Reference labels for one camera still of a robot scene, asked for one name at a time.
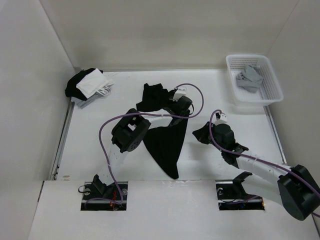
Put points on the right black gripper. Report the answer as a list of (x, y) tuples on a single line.
[(201, 134)]

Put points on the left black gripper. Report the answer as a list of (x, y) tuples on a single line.
[(174, 103)]

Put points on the black tank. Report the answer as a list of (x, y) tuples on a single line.
[(71, 87), (164, 143)]

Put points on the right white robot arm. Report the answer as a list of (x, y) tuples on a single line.
[(294, 188)]

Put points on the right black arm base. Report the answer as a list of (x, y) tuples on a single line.
[(231, 195)]

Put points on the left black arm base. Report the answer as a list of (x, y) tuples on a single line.
[(97, 196)]

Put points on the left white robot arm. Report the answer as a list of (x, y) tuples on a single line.
[(127, 135)]

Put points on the grey tank top in basket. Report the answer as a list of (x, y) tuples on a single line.
[(249, 79)]

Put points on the folded grey tank top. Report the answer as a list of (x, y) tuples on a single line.
[(83, 103)]

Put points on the folded white tank top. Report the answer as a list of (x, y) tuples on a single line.
[(95, 83)]

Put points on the folded black tank top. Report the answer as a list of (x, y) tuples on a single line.
[(71, 87)]

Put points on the white plastic basket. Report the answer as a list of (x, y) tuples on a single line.
[(269, 91)]

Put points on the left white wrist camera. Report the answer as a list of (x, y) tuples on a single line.
[(179, 92)]

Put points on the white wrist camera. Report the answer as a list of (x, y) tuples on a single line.
[(221, 118), (179, 92)]

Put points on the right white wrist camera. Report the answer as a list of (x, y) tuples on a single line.
[(221, 118)]

